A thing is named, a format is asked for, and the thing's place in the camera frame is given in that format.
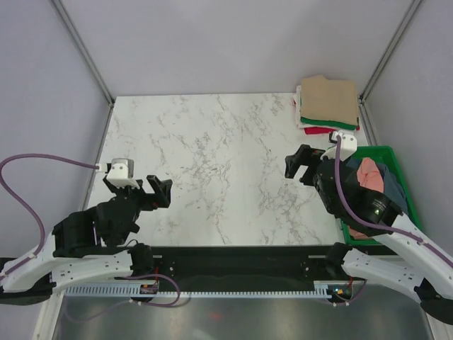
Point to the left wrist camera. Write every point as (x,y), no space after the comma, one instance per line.
(121,173)

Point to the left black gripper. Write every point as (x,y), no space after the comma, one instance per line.
(151,202)

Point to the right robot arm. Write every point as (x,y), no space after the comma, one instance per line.
(427,278)

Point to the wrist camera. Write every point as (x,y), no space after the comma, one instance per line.
(121,173)
(341,143)

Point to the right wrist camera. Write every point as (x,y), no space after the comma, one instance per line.
(341,143)

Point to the green plastic bin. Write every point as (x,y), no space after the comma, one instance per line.
(385,155)

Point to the white folded t shirt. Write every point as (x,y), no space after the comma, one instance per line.
(298,94)

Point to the red folded t shirt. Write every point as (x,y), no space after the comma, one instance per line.
(316,130)

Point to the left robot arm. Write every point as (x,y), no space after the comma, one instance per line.
(88,245)

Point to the green folded t shirt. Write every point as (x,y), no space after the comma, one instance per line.
(348,119)

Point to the white slotted cable duct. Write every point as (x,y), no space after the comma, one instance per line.
(138,290)

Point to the left aluminium frame post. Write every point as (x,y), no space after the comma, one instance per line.
(70,27)

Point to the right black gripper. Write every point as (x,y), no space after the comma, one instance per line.
(302,156)

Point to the blue grey t shirt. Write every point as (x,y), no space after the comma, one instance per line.
(392,188)

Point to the beige folded t shirt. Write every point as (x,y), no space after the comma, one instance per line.
(329,100)

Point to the aluminium frame post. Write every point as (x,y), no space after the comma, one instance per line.
(70,27)
(391,47)

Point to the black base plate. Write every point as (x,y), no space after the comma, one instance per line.
(227,269)

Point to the right aluminium frame post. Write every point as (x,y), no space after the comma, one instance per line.
(391,47)

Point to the salmon pink t shirt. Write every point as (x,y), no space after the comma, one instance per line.
(369,177)

